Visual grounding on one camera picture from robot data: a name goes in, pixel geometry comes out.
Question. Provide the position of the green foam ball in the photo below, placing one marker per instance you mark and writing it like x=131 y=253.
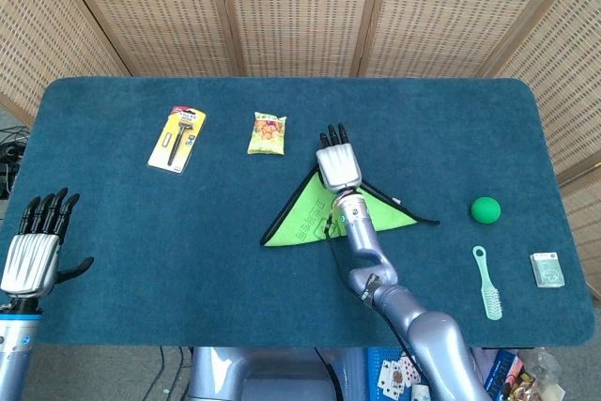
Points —
x=486 y=210

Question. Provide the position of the grey microfibre cloth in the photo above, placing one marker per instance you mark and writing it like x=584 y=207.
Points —
x=291 y=227

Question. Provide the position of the woven wood-framed screen panel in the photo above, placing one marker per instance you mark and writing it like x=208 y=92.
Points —
x=300 y=11
x=446 y=11
x=155 y=11
x=563 y=67
x=42 y=44

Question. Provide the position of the small white green box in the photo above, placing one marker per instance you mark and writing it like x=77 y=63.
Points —
x=547 y=270

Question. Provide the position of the clear plastic bag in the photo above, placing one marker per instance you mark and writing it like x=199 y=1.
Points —
x=544 y=363

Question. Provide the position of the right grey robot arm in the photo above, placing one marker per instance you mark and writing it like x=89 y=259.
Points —
x=361 y=236

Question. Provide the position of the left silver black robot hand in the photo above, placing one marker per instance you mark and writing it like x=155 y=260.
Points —
x=30 y=265

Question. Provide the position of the blue printed box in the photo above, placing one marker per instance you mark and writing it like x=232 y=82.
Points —
x=502 y=370

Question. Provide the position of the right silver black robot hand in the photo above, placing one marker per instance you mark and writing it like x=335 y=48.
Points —
x=339 y=166

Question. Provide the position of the playing card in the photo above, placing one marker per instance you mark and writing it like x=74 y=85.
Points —
x=412 y=370
x=385 y=375
x=397 y=380

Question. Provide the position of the mint green hairbrush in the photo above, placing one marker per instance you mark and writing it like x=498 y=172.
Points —
x=490 y=300

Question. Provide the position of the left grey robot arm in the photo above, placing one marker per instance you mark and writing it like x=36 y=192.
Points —
x=11 y=354

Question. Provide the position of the purple cloth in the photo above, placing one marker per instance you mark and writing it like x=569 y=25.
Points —
x=481 y=363

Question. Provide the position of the grey robot torso column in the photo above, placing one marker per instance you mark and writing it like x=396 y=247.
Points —
x=220 y=373

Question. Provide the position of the yellow razor blister pack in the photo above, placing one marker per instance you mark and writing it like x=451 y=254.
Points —
x=176 y=143

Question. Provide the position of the yellow snack packet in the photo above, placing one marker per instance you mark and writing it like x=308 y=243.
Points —
x=266 y=134

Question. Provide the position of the blue carpet table cover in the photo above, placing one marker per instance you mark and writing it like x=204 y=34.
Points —
x=188 y=241

